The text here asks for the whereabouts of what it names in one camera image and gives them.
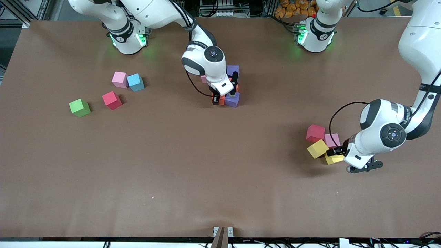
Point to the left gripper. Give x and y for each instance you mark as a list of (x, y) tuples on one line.
[(339, 151)]

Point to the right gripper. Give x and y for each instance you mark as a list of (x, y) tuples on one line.
[(216, 97)]

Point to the yellow foam cube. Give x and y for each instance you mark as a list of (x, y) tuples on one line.
[(317, 148), (333, 159)]

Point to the purple foam cube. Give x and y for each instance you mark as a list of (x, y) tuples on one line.
[(232, 100), (233, 68)]

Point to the pink foam cube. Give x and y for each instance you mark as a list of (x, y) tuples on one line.
[(332, 139), (203, 79), (120, 79)]

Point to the red foam cube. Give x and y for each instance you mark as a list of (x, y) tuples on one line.
[(112, 100), (315, 133)]

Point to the green foam cube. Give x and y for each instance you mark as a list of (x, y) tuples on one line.
[(79, 107)]

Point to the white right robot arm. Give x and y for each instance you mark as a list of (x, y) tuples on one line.
[(206, 65)]

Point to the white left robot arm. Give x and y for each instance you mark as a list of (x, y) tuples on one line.
[(379, 120)]

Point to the blue foam cube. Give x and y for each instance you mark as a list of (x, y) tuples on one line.
[(135, 82)]

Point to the white electrical device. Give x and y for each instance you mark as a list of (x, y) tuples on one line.
[(217, 13)]

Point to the orange snack bags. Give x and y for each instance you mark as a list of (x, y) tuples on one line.
[(293, 10)]

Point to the metal camera pole bracket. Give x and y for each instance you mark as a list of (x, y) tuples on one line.
[(223, 237)]

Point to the aluminium frame profile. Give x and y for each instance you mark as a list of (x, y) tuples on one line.
[(26, 25)]

